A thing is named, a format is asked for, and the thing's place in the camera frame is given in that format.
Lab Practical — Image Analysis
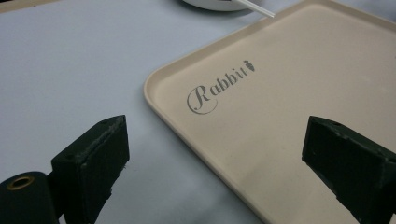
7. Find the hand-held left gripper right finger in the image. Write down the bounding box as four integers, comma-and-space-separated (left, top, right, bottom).
301, 115, 396, 224

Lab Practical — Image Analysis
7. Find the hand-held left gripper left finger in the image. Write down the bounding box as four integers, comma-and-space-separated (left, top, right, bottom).
47, 114, 131, 224

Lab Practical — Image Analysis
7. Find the beige plastic tray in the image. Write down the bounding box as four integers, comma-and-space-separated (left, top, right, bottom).
143, 0, 396, 224

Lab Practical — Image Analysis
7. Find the white stick utensil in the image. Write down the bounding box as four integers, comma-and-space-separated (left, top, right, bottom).
233, 0, 276, 19

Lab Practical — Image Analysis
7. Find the white bowl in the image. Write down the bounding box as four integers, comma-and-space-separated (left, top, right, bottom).
181, 0, 254, 12

